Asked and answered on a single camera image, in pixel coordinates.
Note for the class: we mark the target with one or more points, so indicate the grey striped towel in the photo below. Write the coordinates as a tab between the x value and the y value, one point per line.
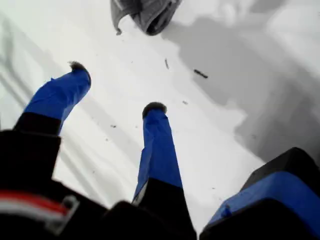
150	12

